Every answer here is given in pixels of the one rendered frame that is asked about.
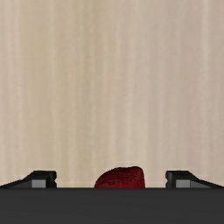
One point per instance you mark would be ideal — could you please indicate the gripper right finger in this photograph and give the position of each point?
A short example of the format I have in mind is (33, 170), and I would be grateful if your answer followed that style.
(182, 179)

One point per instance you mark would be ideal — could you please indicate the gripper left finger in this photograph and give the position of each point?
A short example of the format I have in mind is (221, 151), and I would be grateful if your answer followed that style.
(40, 179)

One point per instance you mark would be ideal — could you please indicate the red strawberry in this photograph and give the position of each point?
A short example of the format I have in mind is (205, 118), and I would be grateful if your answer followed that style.
(121, 178)

